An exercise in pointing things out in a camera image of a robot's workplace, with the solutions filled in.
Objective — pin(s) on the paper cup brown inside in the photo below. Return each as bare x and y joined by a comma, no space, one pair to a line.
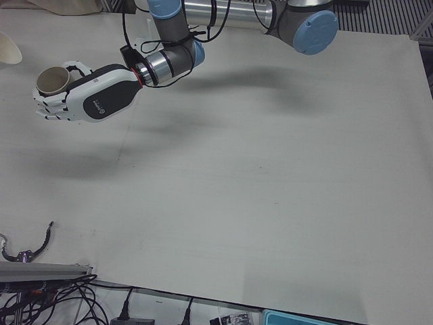
50,81

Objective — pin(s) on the teal plastic storage box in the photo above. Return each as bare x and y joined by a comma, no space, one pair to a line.
297,318

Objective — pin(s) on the beige cardboard sheet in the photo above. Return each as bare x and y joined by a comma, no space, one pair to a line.
64,6

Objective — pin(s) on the white paper cup ribbed rim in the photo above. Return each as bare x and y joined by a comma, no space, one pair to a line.
10,50

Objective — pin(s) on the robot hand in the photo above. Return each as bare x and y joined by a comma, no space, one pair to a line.
101,94

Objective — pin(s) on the white metal base bracket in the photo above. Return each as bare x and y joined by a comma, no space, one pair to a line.
149,28

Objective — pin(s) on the aluminium profile post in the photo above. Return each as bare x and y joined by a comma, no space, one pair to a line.
44,271

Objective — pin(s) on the black ribbed floor mat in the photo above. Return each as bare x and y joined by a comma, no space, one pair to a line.
389,15

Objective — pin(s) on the black power brick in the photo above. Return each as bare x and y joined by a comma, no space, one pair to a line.
132,321

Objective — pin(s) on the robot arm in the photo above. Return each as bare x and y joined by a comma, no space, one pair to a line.
176,57

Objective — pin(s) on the black white printed label box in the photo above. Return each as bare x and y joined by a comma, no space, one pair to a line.
233,319

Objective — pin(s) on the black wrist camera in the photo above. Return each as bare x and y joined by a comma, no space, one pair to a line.
128,55

